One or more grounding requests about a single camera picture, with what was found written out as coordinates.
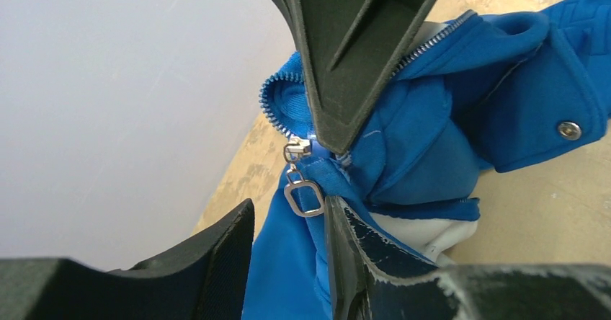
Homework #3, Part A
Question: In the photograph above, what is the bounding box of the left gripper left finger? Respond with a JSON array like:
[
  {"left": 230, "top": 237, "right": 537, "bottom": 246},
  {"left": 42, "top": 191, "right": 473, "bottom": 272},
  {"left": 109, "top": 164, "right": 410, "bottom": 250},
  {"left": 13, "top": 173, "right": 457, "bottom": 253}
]
[{"left": 1, "top": 200, "right": 254, "bottom": 319}]

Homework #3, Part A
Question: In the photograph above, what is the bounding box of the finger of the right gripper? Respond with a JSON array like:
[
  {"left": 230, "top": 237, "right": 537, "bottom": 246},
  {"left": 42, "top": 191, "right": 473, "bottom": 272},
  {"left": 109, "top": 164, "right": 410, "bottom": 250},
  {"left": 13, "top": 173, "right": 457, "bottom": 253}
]
[{"left": 271, "top": 0, "right": 437, "bottom": 154}]

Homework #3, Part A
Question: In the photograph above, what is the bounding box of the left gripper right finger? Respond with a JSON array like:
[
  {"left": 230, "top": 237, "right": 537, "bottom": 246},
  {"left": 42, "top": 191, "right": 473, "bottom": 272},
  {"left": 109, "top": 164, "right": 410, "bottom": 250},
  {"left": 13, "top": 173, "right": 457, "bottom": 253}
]
[{"left": 324, "top": 197, "right": 610, "bottom": 319}]

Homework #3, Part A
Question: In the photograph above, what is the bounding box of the blue zip jacket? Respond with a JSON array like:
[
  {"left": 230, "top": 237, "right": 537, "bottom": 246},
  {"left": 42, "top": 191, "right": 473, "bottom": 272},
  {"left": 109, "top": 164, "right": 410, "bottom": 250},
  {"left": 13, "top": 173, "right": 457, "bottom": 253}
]
[{"left": 242, "top": 0, "right": 610, "bottom": 319}]

